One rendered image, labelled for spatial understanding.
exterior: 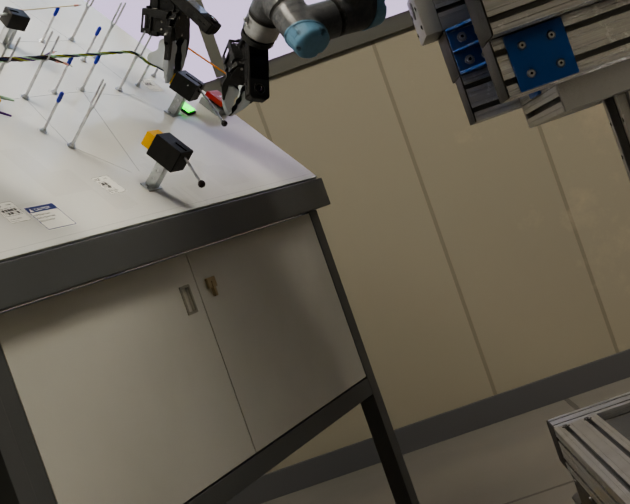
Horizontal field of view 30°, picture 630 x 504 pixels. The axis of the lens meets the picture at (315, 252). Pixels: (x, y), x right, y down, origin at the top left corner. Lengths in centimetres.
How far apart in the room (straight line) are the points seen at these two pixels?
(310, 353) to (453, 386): 129
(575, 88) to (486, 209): 186
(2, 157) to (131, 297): 32
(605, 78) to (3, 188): 96
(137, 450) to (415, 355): 189
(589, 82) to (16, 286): 91
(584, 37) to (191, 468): 95
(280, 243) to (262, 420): 43
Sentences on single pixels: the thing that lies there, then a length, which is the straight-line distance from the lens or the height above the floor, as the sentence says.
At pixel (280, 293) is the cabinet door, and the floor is 66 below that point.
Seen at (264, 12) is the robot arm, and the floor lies 119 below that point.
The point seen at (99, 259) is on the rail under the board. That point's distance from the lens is 192.
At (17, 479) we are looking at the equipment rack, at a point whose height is 58.
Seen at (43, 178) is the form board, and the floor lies 99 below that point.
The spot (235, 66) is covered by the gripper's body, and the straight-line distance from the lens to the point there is 244.
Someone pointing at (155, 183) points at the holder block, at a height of 94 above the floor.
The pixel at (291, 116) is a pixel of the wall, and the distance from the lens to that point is 370.
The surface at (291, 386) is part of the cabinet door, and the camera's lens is 239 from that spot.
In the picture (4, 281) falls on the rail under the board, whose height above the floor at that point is 84.
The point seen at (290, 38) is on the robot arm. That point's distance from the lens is 228.
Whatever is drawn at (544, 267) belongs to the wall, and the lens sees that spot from 373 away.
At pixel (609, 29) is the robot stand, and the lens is 180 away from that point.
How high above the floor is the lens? 77
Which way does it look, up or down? 1 degrees down
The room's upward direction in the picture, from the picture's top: 19 degrees counter-clockwise
